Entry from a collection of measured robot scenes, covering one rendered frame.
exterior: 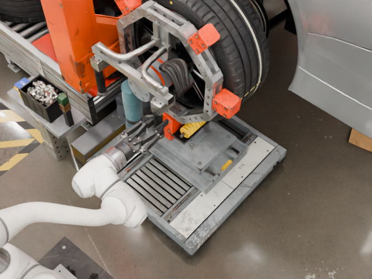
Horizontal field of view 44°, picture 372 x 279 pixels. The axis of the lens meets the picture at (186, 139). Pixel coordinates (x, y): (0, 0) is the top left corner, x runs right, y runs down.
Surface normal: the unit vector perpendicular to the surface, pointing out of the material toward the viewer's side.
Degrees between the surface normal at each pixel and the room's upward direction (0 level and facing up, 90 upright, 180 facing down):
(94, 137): 0
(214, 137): 0
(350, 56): 90
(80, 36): 90
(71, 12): 90
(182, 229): 0
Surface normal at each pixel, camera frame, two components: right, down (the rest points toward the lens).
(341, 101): -0.66, 0.59
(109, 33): 0.75, 0.54
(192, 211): 0.01, -0.60
